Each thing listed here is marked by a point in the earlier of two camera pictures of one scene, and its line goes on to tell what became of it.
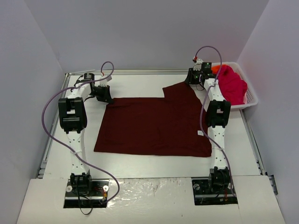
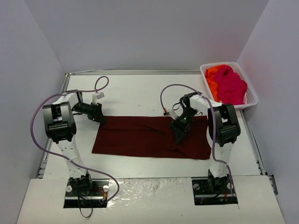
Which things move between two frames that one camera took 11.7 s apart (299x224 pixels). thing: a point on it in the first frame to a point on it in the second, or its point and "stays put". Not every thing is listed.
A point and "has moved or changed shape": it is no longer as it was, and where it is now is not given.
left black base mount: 86,193 stays put
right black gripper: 192,77 to 178,126
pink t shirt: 231,86 stays put
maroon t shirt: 174,125 has moved or changed shape
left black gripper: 103,92 to 96,112
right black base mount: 203,194 stays put
